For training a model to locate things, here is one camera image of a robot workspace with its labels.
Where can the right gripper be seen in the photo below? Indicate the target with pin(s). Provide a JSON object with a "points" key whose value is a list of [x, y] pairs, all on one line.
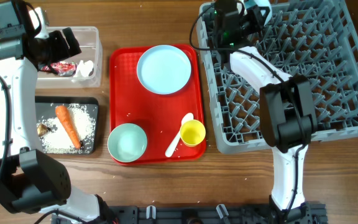
{"points": [[256, 23]]}

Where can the orange carrot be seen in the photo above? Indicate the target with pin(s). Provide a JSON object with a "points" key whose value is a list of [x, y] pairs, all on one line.
{"points": [[64, 117]]}

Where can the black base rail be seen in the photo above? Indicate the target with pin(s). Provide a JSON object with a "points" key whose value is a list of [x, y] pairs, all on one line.
{"points": [[256, 213]]}

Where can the white plastic spoon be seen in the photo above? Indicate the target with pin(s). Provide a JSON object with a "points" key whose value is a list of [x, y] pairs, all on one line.
{"points": [[171, 148]]}

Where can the white rice pile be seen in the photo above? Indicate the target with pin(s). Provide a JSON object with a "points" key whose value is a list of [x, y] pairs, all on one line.
{"points": [[84, 117]]}

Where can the light blue bowl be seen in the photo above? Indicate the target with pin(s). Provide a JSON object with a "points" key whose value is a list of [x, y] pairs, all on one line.
{"points": [[264, 6]]}

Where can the black plastic bin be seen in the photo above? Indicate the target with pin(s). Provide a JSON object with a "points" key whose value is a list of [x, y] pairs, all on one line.
{"points": [[67, 100]]}

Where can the red plastic tray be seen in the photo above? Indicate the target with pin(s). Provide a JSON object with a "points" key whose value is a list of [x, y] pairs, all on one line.
{"points": [[158, 115]]}

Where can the white tissue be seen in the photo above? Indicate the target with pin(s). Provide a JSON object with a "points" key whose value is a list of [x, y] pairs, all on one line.
{"points": [[84, 68]]}

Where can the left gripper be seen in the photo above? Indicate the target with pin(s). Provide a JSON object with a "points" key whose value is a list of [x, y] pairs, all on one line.
{"points": [[57, 40]]}

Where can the brown nut shell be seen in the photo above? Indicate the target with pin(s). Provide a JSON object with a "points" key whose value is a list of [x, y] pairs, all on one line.
{"points": [[42, 129]]}

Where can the yellow plastic cup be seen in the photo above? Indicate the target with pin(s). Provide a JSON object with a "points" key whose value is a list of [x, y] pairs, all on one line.
{"points": [[192, 133]]}

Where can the pale green bowl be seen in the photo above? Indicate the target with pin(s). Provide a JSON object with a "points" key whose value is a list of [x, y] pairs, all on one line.
{"points": [[127, 142]]}

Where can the grey dishwasher rack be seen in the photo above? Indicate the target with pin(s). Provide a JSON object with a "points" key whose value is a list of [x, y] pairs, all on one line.
{"points": [[316, 39]]}

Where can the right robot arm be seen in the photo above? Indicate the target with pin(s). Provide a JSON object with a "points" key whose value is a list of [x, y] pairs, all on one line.
{"points": [[287, 117]]}

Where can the clear plastic bin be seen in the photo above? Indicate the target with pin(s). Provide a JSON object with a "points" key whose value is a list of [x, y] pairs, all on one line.
{"points": [[91, 47]]}

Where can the red snack wrapper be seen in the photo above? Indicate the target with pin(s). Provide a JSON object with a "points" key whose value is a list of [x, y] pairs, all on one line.
{"points": [[61, 69]]}

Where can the light blue plate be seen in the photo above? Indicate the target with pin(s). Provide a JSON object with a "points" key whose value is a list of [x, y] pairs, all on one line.
{"points": [[163, 69]]}

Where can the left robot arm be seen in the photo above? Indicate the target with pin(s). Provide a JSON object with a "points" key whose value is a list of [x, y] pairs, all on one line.
{"points": [[31, 181]]}

